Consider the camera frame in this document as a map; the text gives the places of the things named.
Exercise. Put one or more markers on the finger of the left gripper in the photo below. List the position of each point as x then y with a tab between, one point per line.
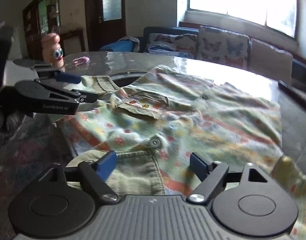
46	71
36	97

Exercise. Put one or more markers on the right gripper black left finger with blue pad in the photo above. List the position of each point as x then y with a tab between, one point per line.
93	177

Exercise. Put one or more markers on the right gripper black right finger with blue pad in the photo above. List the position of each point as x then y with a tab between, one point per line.
212	177

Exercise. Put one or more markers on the floral patterned children's garment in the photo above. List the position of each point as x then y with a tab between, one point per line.
156	123

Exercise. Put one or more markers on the pink googly-eyed toy figure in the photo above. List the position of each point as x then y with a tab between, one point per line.
52	51

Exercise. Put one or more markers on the small pink object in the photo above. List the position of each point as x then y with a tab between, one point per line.
81	60

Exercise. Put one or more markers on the dark wooden shelf cabinet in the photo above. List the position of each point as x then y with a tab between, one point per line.
64	17

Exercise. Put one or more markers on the blue cloth on sofa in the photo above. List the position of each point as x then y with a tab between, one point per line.
125	44

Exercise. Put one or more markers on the dark wooden door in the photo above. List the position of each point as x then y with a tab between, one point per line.
105	22

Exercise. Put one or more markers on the black remote control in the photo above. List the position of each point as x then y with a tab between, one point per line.
291	93

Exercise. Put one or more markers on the plain white cushion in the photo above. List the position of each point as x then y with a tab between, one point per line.
270	62

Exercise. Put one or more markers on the butterfly cushion upright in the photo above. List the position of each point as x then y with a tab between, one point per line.
223	47

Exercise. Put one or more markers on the butterfly cushion lying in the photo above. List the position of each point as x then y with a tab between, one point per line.
183	45

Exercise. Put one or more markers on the blue sofa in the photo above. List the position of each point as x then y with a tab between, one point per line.
298	68

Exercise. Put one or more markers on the bright window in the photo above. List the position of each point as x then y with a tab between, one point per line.
280	15

